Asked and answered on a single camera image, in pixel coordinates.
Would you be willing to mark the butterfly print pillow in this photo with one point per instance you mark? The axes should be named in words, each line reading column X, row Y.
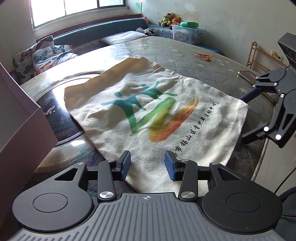
column 23, row 55
column 53, row 54

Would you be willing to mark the colourful pinwheel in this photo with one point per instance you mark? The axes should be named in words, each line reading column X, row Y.
column 138, row 5

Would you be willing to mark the smartphone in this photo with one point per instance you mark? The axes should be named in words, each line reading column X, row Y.
column 248, row 75

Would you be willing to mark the green toy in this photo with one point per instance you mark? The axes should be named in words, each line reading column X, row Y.
column 189, row 24

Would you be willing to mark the cream canvas shopping bag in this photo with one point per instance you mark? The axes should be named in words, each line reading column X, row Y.
column 138, row 92

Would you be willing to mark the window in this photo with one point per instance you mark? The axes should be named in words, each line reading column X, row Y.
column 69, row 9

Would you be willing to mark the black and white plush toy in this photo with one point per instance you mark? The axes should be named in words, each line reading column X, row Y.
column 148, row 32

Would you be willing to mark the round black induction cooker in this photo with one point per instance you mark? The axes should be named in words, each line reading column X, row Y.
column 60, row 120

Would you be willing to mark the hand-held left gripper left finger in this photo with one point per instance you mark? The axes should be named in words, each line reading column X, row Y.
column 126, row 164

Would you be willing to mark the orange plush toy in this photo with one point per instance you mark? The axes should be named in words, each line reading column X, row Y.
column 176, row 21

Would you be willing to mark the pink cardboard box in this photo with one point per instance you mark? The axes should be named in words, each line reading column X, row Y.
column 18, row 115

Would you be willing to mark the brown teddy bear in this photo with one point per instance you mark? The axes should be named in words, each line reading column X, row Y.
column 166, row 20

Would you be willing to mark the white pillow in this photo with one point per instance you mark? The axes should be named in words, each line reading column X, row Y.
column 124, row 37

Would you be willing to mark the pink plush toy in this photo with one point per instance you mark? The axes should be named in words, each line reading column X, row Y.
column 145, row 19

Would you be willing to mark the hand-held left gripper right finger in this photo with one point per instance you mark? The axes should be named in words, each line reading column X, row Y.
column 168, row 166

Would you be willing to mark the person's dark blue trousers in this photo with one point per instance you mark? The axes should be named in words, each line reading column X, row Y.
column 289, row 208

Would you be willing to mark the bamboo rack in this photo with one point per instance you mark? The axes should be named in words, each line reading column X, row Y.
column 250, row 54

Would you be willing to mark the teal sofa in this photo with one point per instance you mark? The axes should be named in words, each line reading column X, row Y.
column 104, row 27

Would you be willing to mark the wall socket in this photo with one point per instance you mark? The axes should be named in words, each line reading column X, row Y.
column 276, row 55

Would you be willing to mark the grey quilted table cover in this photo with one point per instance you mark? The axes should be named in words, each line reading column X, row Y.
column 196, row 60

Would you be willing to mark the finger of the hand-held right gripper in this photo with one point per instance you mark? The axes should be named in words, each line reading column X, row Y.
column 254, row 135
column 251, row 93

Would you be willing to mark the clear plastic storage box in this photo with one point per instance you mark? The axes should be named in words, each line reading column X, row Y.
column 187, row 36

